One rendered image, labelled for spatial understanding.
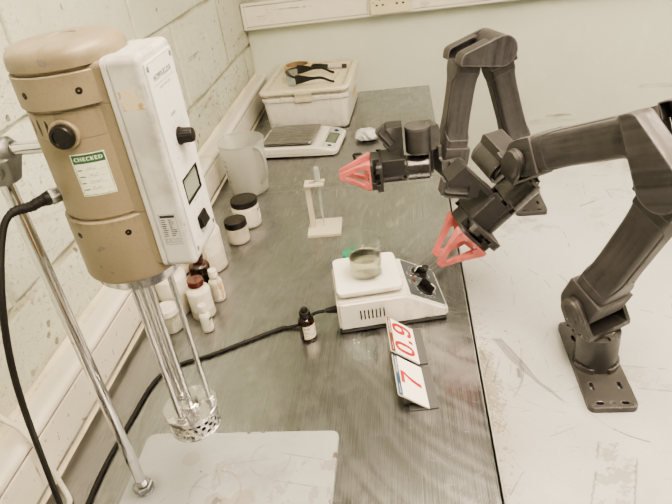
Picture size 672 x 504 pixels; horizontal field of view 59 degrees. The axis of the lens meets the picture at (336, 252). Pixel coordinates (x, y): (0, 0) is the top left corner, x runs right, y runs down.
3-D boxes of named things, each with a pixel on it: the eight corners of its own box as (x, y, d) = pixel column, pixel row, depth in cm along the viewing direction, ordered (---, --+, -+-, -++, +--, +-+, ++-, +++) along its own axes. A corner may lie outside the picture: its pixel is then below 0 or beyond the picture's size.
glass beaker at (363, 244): (361, 262, 113) (357, 224, 109) (390, 270, 110) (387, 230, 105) (340, 281, 109) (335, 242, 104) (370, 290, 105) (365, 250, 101)
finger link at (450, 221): (427, 258, 99) (469, 220, 96) (418, 237, 105) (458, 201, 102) (453, 280, 102) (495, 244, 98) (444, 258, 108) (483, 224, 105)
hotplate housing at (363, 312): (433, 280, 120) (431, 246, 116) (449, 319, 109) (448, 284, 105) (324, 296, 120) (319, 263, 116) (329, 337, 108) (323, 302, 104)
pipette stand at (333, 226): (342, 219, 146) (336, 171, 140) (341, 236, 140) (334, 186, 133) (310, 222, 147) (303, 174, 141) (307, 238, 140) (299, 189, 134)
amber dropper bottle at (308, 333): (297, 338, 109) (291, 308, 106) (309, 329, 111) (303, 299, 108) (308, 344, 108) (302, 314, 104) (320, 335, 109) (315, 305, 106)
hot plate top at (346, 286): (393, 254, 115) (392, 250, 115) (404, 289, 105) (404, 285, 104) (332, 263, 115) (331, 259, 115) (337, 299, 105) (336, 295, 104)
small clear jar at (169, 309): (178, 336, 114) (171, 314, 112) (156, 335, 115) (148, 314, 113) (187, 321, 118) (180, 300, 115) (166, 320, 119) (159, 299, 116)
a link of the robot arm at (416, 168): (401, 156, 129) (433, 153, 129) (400, 146, 134) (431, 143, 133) (404, 184, 133) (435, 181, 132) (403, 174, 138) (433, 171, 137)
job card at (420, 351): (420, 330, 107) (419, 312, 105) (428, 364, 99) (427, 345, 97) (386, 334, 107) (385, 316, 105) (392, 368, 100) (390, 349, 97)
